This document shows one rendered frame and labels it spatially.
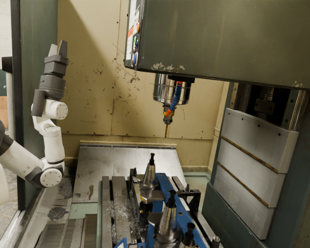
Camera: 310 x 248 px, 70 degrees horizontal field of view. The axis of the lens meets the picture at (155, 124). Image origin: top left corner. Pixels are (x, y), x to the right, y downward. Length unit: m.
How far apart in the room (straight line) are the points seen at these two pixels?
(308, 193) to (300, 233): 0.17
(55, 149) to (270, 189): 0.90
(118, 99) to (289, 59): 1.44
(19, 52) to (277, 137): 1.15
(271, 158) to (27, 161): 0.98
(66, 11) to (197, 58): 1.46
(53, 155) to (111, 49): 1.18
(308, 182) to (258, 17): 0.62
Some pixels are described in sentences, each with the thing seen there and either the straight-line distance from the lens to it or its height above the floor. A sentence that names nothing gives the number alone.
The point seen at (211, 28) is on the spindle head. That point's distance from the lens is 0.67.
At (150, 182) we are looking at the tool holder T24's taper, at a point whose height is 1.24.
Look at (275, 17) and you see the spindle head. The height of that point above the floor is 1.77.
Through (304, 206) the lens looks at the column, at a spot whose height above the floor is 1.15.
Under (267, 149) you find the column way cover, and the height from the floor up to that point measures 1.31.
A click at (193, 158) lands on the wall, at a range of 2.31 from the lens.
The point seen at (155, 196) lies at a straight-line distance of 0.71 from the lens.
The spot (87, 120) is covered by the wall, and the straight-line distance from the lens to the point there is 1.99.
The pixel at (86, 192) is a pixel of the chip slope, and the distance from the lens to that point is 1.77.
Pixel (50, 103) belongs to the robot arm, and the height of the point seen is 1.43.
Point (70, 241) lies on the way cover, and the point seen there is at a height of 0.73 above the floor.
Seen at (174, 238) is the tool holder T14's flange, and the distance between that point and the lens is 0.57.
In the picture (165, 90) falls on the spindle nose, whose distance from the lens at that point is 0.90.
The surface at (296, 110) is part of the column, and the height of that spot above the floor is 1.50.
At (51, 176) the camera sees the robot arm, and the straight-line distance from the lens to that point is 0.96.
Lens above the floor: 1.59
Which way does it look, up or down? 14 degrees down
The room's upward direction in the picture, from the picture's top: 7 degrees clockwise
